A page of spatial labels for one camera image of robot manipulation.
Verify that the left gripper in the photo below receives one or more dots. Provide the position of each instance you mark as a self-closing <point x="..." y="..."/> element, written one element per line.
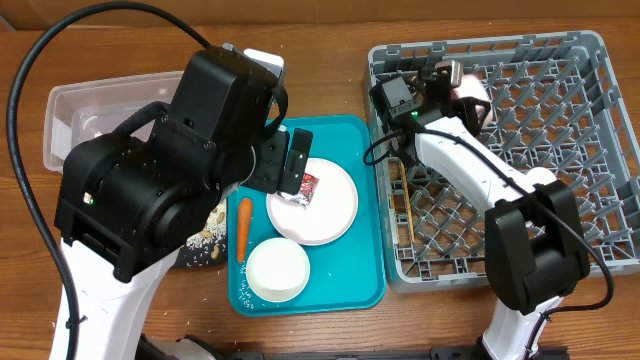
<point x="265" y="176"/>

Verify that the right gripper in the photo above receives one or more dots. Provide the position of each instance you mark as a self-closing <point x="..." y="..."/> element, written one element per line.
<point x="466" y="109"/>

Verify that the pink bowl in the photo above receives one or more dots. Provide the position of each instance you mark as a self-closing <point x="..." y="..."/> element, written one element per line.
<point x="471" y="86"/>

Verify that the red snack wrapper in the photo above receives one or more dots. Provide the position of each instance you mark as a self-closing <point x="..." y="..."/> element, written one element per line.
<point x="305" y="194"/>

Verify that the large white plate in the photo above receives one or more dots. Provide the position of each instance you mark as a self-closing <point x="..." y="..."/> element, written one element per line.
<point x="329" y="215"/>

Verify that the small white bowl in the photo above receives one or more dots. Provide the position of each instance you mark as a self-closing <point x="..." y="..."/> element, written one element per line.
<point x="278" y="270"/>

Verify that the white paper cup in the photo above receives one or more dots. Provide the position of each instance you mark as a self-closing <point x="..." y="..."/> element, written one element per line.
<point x="541" y="175"/>

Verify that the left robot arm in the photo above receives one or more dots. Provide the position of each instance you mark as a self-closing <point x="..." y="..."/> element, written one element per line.
<point x="130" y="198"/>

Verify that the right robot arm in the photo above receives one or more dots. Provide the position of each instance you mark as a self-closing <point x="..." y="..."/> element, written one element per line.
<point x="535" y="250"/>

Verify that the grey dishwasher rack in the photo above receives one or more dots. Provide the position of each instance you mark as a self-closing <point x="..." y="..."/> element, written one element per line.
<point x="557" y="105"/>

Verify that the orange carrot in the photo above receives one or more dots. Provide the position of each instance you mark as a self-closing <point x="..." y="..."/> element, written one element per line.
<point x="244" y="215"/>

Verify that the wooden chopstick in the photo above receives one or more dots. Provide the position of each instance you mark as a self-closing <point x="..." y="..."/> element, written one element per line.
<point x="402" y="171"/>

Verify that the rice and peanuts pile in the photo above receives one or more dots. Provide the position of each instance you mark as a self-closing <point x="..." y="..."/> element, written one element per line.
<point x="210" y="232"/>

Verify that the black tray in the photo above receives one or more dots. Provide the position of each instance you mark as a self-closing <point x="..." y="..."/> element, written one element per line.
<point x="205" y="250"/>

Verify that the teal plastic tray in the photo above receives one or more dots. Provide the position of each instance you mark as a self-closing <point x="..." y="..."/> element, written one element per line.
<point x="347" y="273"/>

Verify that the clear plastic bin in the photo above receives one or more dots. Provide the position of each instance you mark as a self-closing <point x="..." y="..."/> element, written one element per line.
<point x="79" y="112"/>

